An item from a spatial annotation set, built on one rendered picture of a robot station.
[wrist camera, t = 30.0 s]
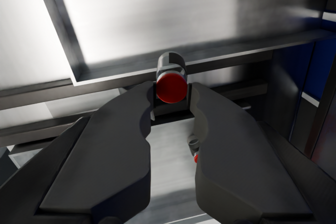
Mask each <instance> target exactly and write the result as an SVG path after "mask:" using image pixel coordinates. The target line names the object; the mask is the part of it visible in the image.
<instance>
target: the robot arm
mask: <svg viewBox="0 0 336 224"><path fill-rule="evenodd" d="M186 101H187V109H190V111H191V112H192V113H193V115H194V116H195V118H194V126H193V134H194V135H195V136H196V137H197V138H198V140H199V141H200V145H199V150H198V157H197V164H196V171H195V192H196V202H197V204H198V206H199V208H200V209H201V210H202V211H204V212H205V213H206V214H208V215H209V216H211V217H212V218H213V219H215V220H216V221H218V222H219V223H221V224H336V181H335V180H334V179H333V178H332V177H331V176H330V175H328V174H327V173H326V172H325V171H324V170H323V169H321V168H320V167H319V166H318V165H317V164H315V163H314V162H313V161H312V160H311V159H310V158H308V157H307V156H306V155H305V154H304V153H302V152H301V151H300V150H299V149H298V148H296V147H295V146H294V145H293V144H292V143H290V142H289V141H288V140H287V139H286V138H284V137H283V136H282V135H281V134H280V133H278V132H277V131H276V130H275V129H274V128H272V127H271V126H270V125H269V124H268V123H267V122H265V121H256V120H255V119H254V118H253V117H252V116H251V115H250V114H249V113H248V112H246V111H245V110H244V109H243V108H241V107H240V106H239V105H237V104H236V103H234V102H233V101H231V100H229V99H228V98H226V97H224V96H222V95H220V94H219V93H217V92H215V91H213V90H211V89H210V88H208V87H206V86H204V85H202V84H201V83H199V82H193V83H188V84H187V94H186ZM153 109H156V82H152V81H145V82H143V83H142V84H140V85H138V86H136V87H134V88H132V89H130V90H128V91H126V92H124V93H122V94H120V95H118V96H117V97H115V98H113V99H112V100H110V101H108V102H107V103H106V104H104V105H103V106H102V107H100V108H99V109H98V110H97V111H96V112H94V113H93V114H92V115H91V116H90V117H84V116H82V117H81V118H79V119H78V120H77V121H76V122H75V123H73V124H72V125H71V126H70V127H68V128H67V129H66V130H65V131H64V132H62V133H61V134H60V135H59V136H58V137H56V138H55V139H54V140H53V141H51V142H50V143H49V144H48V145H47V146H45V147H44V148H43V149H42V150H41V151H39V152H38V153H37V154H36V155H35V156H33V157H32V158H31V159H30V160H28V161H27V162H26V163H25V164H24V165H22V166H21V167H20V168H19V169H18V170H17V171H16V172H15V173H14V174H12V175H11V176H10V177H9V178H8V179H7V180H6V181H5V182H4V183H3V184H2V185H1V186H0V224H124V223H125V222H127V221H128V220H130V219H131V218H133V217H134V216H136V215H137V214H139V213H140V212H142V211H143V210H144V209H145V208H146V207H147V206H148V205H149V203H150V199H151V146H150V144H149V142H148V141H147V140H146V138H147V136H148V135H149V134H150V133H151V111H152V110H153Z"/></svg>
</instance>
